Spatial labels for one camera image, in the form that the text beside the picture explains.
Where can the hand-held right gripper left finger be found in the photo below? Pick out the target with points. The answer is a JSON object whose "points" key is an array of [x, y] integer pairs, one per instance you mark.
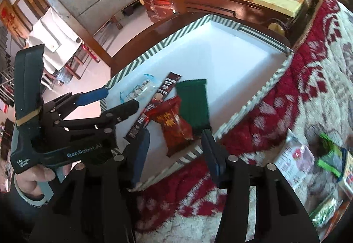
{"points": [[140, 154]]}

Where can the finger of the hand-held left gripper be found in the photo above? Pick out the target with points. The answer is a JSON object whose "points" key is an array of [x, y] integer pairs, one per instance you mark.
{"points": [[92, 95], [124, 109]]}

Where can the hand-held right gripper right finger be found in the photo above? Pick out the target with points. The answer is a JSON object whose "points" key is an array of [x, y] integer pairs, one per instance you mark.
{"points": [[212, 154]]}

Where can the dark brown coffee stick packet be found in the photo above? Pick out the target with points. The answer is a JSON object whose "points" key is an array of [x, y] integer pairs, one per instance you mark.
{"points": [[165, 88]]}

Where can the plain green snack packet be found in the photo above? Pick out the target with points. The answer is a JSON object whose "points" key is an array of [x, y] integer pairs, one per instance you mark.
{"points": [[193, 105]]}

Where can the green striped white box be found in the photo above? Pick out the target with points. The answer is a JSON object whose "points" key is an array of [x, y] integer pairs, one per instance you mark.
{"points": [[220, 52]]}

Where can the green white biscuit packet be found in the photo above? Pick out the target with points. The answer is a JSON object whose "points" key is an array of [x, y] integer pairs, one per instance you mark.
{"points": [[325, 212]]}

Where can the person's left hand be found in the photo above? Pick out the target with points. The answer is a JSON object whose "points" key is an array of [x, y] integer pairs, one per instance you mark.
{"points": [[35, 179]]}

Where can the clear blue-edged snack packet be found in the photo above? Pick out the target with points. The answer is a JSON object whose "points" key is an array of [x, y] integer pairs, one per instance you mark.
{"points": [[143, 87]]}

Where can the clear water bottle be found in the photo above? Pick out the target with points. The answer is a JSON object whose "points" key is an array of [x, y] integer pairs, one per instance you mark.
{"points": [[64, 74]]}

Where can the red snack packet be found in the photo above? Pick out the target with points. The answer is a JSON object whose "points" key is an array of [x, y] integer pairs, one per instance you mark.
{"points": [[171, 124]]}

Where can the white cloth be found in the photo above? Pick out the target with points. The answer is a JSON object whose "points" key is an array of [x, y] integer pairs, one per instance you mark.
{"points": [[52, 36]]}

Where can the pink white snack packet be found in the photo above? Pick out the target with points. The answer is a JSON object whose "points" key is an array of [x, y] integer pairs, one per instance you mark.
{"points": [[295, 160]]}

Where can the dark green snack packet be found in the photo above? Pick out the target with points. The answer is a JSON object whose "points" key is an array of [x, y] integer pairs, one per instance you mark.
{"points": [[329, 154]]}

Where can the red floral printed blanket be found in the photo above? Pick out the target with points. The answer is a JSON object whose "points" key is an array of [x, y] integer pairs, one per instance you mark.
{"points": [[317, 80]]}

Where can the blue red cracker packet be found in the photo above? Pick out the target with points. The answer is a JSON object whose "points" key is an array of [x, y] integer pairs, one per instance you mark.
{"points": [[348, 176]]}

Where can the round amber glass ball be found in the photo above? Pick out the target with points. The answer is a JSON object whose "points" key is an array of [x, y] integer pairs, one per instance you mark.
{"points": [[277, 28]]}

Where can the pale yellow pad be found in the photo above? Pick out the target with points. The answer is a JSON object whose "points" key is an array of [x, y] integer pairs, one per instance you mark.
{"points": [[278, 3]]}

